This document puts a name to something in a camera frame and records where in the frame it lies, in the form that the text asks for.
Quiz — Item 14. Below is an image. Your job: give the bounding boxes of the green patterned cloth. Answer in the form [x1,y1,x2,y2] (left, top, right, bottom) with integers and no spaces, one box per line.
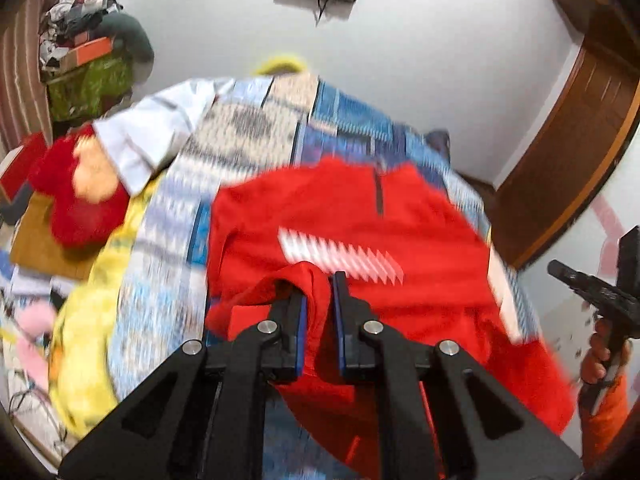
[45,55,136,123]

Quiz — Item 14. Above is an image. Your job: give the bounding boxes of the person's right forearm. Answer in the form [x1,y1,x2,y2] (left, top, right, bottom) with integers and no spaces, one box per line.
[577,372,633,471]

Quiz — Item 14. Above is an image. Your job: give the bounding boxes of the grey box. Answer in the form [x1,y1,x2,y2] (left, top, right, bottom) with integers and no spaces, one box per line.
[0,180,33,226]

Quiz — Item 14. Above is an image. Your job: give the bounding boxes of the blue patchwork blanket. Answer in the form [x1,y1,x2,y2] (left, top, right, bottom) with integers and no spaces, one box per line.
[107,72,543,480]

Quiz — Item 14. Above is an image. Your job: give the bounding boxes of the pink plush toy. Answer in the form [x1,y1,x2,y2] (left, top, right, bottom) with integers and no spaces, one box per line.
[12,305,58,376]

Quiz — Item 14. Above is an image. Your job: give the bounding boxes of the red zip jacket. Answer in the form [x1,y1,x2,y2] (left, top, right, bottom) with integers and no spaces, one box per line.
[205,157,576,480]

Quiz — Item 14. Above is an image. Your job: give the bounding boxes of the white shirt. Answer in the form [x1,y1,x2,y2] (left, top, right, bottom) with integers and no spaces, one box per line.
[92,77,236,196]

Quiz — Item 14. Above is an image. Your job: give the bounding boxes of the pile of papers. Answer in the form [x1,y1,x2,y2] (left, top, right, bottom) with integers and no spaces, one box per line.
[0,250,71,311]

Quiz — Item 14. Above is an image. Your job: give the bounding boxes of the red plush toy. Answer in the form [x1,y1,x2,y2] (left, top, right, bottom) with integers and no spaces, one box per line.
[30,125,132,248]

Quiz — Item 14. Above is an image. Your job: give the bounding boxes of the yellow plush cushion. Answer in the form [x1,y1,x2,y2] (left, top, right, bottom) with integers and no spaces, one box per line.
[250,51,311,78]

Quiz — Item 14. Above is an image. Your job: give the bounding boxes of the brown cardboard box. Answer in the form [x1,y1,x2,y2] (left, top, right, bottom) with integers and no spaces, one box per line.
[9,192,108,281]

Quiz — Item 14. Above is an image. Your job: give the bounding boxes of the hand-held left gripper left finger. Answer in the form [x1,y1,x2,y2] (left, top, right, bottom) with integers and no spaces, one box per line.
[57,292,308,480]

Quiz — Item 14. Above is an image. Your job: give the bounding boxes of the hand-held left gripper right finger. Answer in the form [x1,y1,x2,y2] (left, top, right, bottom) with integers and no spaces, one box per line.
[332,271,585,480]

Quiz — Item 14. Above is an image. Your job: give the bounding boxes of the brown wooden door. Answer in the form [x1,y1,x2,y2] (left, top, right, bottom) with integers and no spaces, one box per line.
[487,40,640,271]

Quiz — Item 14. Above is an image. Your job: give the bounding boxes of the black floor cable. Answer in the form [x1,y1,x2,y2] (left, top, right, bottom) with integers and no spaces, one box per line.
[7,389,51,417]

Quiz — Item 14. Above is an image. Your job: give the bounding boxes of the dark grey bag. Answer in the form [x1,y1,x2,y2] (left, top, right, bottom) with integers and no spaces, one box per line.
[425,129,453,158]

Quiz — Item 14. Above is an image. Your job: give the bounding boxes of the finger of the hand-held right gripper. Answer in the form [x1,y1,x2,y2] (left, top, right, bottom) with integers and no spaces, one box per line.
[547,259,621,307]
[617,226,640,286]

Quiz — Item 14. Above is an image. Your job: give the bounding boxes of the striped brown curtain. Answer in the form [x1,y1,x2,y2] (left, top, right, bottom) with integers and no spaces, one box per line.
[0,0,76,151]

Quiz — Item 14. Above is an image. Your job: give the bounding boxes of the red box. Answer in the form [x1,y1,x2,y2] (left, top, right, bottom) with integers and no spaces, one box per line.
[0,132,48,201]

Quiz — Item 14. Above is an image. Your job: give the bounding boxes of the person's right hand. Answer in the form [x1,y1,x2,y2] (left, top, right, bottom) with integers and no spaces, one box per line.
[579,317,632,386]

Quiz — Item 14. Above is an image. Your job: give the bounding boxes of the orange shoe box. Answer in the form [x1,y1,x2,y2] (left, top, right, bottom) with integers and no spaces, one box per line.
[57,36,113,70]

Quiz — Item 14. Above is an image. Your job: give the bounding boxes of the white sliding wardrobe door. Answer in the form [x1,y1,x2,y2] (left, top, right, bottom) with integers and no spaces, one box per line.
[520,150,640,461]

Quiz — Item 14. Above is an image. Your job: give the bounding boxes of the pile of clothes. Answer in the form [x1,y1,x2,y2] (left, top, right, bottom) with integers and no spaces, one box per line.
[39,0,123,68]

